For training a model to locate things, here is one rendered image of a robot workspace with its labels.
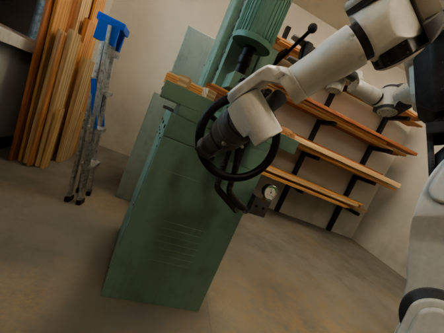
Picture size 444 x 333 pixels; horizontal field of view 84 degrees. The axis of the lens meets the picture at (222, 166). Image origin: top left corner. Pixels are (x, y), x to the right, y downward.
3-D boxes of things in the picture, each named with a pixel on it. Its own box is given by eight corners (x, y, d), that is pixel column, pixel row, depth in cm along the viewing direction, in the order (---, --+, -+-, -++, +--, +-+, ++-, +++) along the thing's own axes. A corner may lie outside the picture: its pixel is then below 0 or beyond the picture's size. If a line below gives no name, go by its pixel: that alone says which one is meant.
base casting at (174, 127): (161, 135, 91) (170, 111, 89) (160, 122, 145) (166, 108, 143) (262, 174, 105) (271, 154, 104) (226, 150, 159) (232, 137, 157)
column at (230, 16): (187, 117, 125) (244, -25, 115) (183, 115, 146) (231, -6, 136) (226, 135, 132) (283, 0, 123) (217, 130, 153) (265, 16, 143)
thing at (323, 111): (199, 193, 299) (284, -4, 266) (196, 181, 353) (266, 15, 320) (369, 254, 362) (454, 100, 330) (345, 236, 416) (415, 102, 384)
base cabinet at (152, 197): (97, 296, 100) (160, 135, 90) (119, 228, 154) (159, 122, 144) (199, 312, 114) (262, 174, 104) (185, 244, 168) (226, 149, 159)
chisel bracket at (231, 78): (226, 89, 104) (234, 70, 103) (219, 90, 117) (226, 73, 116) (242, 96, 106) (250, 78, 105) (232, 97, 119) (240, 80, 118)
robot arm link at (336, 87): (322, 61, 106) (341, 73, 109) (312, 84, 106) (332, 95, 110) (341, 53, 95) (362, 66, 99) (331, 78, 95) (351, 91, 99)
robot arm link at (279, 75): (243, 135, 49) (306, 96, 42) (221, 96, 49) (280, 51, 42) (252, 132, 54) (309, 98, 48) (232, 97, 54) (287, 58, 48)
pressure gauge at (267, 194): (259, 201, 100) (267, 183, 99) (256, 197, 104) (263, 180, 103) (272, 205, 102) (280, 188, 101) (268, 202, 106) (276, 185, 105)
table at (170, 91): (158, 94, 78) (166, 75, 77) (158, 96, 107) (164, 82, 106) (306, 160, 97) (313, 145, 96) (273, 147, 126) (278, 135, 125)
